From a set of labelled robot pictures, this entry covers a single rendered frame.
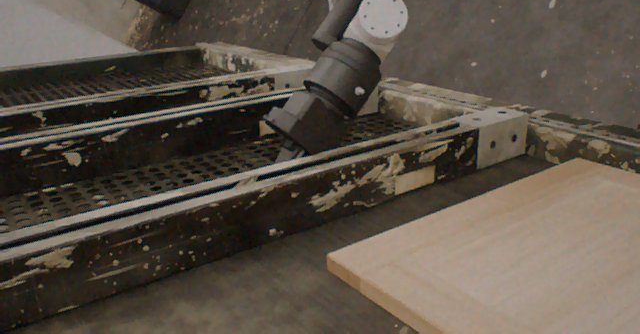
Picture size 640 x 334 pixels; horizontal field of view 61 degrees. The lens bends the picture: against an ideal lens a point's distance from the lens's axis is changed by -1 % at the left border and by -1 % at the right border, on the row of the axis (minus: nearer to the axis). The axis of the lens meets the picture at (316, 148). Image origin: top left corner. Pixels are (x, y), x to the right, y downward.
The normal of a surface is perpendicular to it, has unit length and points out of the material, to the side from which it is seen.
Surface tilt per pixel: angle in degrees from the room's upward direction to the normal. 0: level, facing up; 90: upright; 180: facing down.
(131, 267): 90
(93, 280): 90
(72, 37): 90
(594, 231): 57
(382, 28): 51
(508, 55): 0
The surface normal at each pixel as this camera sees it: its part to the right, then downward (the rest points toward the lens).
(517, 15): -0.70, -0.34
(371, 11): 0.06, -0.15
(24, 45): 0.55, 0.33
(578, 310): -0.03, -0.95
